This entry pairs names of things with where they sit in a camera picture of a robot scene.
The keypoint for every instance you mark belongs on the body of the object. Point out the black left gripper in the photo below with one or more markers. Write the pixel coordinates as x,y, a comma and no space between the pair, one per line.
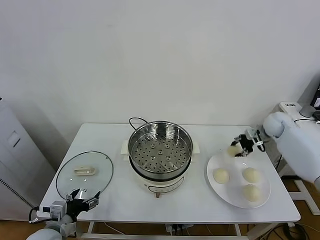
76,206

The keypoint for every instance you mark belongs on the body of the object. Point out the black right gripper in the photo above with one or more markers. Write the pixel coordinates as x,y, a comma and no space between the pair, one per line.
247,144

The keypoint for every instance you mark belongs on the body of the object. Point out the cream steamed baozi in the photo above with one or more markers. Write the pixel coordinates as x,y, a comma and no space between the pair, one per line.
233,151
252,174
252,193
221,175

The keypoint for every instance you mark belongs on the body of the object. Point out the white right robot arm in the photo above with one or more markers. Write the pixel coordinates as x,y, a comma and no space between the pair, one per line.
295,150

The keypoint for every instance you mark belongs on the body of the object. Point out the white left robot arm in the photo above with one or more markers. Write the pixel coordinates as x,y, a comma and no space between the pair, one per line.
47,232

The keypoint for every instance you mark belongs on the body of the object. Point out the perforated steel steamer basket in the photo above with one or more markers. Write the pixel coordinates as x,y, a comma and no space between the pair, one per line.
186,162

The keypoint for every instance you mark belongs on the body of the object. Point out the white round plate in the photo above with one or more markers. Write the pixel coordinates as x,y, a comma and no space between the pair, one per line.
232,196

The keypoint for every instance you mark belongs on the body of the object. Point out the white side desk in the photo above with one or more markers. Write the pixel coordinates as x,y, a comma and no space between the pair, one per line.
290,110

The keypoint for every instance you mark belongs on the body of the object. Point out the grey cylinder speaker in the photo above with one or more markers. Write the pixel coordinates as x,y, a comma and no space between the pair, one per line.
307,111

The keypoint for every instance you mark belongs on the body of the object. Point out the white floor cabinet unit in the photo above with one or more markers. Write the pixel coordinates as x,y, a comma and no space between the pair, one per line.
15,162

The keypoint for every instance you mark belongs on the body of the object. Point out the cream electric cooker base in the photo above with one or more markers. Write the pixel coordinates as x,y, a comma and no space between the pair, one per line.
162,186

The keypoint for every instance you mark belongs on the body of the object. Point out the grey upright panel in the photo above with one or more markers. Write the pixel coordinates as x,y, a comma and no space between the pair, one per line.
308,90

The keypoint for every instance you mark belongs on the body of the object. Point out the black laptop screen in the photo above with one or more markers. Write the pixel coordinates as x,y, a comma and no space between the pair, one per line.
317,100

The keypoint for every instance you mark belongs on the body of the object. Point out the white power strip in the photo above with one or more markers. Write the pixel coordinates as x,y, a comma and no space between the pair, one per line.
178,228

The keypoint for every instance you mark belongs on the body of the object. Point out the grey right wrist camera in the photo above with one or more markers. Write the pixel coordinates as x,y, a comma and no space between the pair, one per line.
251,133

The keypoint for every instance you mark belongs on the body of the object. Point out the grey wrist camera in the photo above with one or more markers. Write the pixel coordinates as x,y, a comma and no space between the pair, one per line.
251,133
58,211

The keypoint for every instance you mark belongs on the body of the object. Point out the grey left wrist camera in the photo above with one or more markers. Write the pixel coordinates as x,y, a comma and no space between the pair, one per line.
58,211

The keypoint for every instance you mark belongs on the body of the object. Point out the white table frame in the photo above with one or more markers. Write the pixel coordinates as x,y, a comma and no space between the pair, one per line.
125,235

